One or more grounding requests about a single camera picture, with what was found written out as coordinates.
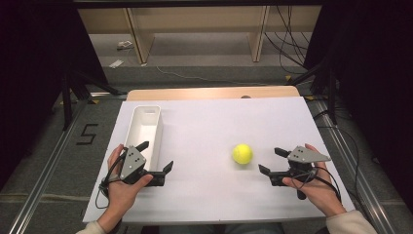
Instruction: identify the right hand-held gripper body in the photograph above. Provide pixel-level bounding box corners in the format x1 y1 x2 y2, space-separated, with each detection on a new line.
268 145 332 201

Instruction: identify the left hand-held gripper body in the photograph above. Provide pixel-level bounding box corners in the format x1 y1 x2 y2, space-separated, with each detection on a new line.
119 145 167 187

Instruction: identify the white plastic bin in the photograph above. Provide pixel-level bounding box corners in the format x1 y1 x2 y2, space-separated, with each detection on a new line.
123 104 165 174

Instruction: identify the yellow tennis ball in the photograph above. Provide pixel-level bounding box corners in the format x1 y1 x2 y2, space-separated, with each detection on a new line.
232 143 254 166

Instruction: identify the person's left hand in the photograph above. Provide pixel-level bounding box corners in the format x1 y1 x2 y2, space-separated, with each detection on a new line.
104 143 154 220

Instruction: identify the person's right hand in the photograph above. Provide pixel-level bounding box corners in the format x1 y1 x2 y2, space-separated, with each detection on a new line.
282 143 348 218

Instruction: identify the white board sheet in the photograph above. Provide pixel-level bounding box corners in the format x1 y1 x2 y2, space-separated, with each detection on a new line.
82 96 357 225

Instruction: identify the black metal stand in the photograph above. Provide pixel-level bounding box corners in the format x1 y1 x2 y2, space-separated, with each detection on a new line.
286 55 339 126
59 69 123 131

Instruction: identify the small grey floor device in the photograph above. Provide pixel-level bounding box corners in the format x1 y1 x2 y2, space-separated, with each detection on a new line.
116 40 134 52

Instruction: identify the light wooden bench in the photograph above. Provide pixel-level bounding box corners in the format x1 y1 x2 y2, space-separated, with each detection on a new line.
77 5 322 65

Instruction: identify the dark curtain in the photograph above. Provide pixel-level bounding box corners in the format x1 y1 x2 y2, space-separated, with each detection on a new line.
0 0 109 193
303 0 413 209

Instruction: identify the left hand-held gripper cable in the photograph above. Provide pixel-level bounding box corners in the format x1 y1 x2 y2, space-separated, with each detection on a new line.
94 147 130 210

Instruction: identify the black floor cable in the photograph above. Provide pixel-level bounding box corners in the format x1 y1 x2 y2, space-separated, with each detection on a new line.
313 108 362 209

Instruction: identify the white floor cable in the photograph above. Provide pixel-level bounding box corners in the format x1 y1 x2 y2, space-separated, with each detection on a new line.
155 65 271 87

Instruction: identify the bundle of black cables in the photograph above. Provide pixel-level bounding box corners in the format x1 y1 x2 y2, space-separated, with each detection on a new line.
263 5 313 76

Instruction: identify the black metal frame bar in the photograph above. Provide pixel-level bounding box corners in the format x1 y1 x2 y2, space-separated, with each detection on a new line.
72 0 325 9

